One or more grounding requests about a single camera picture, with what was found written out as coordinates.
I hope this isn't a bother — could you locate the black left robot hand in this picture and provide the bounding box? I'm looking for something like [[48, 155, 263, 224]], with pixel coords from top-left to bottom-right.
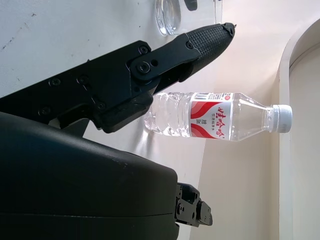
[[184, 0, 199, 12]]

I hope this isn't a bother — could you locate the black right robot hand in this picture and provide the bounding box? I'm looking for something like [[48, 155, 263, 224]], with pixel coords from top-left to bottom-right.
[[0, 21, 214, 240]]

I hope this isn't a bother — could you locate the clear water bottle red label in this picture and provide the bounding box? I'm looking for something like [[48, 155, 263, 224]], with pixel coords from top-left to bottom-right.
[[143, 91, 293, 143]]

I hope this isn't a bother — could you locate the clear glass cup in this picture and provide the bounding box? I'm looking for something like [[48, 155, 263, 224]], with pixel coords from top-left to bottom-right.
[[154, 0, 224, 37]]

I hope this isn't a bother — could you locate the white arched panel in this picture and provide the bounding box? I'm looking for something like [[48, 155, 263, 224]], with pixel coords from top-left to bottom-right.
[[278, 18, 320, 240]]

